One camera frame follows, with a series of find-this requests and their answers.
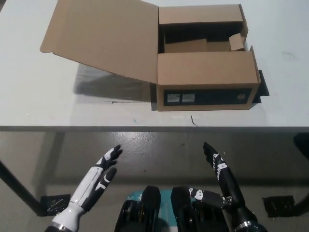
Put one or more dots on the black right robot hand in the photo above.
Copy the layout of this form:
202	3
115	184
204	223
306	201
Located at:
225	176

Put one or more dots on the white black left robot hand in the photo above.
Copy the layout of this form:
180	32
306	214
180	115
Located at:
91	183

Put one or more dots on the brown cardboard storage box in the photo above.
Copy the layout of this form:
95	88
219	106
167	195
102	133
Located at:
202	70

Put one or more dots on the black floor tape patch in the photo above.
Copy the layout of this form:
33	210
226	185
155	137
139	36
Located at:
54	204
277	205

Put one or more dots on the black metal table leg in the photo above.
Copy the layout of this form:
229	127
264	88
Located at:
303	201
17	183

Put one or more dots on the black rounded object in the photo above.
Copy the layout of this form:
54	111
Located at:
301	143

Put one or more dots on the clear plastic sleeve with paper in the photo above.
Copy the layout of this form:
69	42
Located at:
106	84

